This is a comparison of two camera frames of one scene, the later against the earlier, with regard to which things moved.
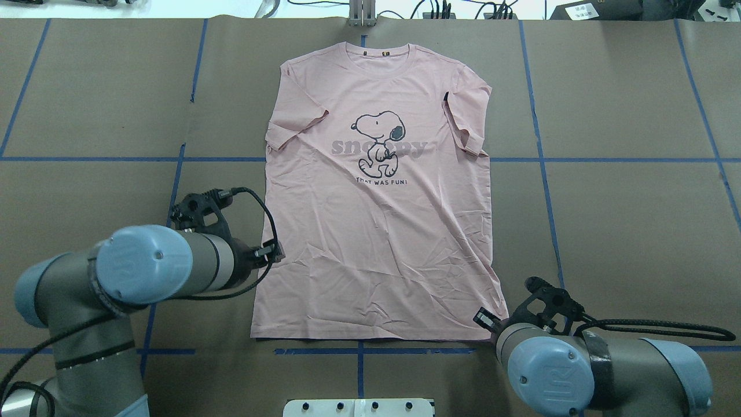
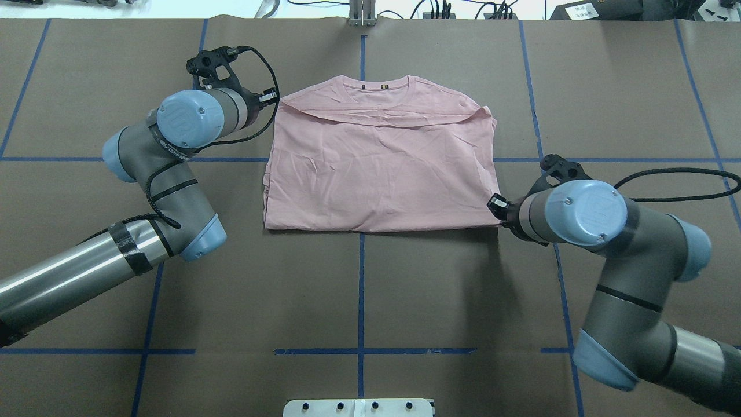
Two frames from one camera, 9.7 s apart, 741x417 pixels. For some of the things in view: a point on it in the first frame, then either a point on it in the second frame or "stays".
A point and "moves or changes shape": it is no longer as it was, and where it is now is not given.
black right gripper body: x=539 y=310 to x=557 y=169
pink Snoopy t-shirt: x=379 y=220 moves or changes shape
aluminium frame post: x=362 y=13 stays
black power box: x=600 y=10 stays
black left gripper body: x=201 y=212 to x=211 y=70
